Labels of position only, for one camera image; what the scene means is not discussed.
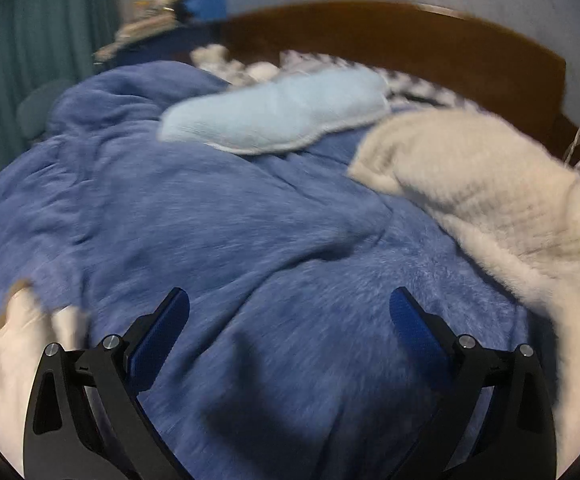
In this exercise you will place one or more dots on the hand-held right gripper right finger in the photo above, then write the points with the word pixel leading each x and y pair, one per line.
pixel 419 342

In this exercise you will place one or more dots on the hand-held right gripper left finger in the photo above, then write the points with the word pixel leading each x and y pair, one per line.
pixel 162 342

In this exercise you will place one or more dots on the cream hooded jacket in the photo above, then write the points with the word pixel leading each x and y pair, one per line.
pixel 5 350

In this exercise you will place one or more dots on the blue fleece blanket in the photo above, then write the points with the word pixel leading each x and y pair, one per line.
pixel 245 220

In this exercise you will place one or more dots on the cream knit blanket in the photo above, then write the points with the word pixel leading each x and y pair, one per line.
pixel 495 195

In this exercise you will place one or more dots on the striped pillow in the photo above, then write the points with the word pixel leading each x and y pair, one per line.
pixel 410 87

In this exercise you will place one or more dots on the light blue pillow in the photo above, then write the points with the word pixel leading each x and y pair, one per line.
pixel 280 110

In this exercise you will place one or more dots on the teal office chair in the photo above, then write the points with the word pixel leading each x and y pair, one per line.
pixel 37 107

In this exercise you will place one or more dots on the white plush toy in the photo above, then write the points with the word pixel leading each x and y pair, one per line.
pixel 215 57

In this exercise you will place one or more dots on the brown wooden headboard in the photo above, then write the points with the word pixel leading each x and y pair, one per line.
pixel 420 40

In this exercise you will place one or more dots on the teal curtain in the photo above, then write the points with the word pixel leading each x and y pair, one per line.
pixel 35 35

